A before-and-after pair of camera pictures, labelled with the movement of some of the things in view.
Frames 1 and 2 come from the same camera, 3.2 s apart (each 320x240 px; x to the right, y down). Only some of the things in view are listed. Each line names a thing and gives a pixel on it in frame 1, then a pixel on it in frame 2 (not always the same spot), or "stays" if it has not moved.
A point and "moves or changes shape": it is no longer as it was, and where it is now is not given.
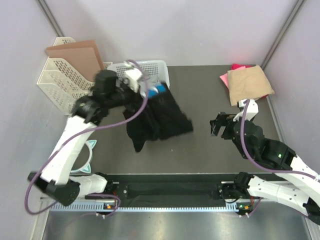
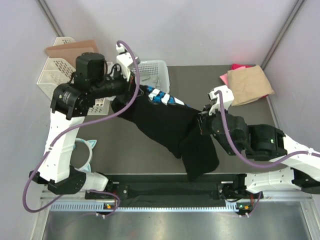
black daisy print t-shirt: (162, 118) moves or changes shape
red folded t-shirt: (235, 66) stays
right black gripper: (222, 119) → (205, 118)
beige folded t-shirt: (250, 83) stays
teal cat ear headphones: (90, 144) stays
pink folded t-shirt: (224, 78) stays
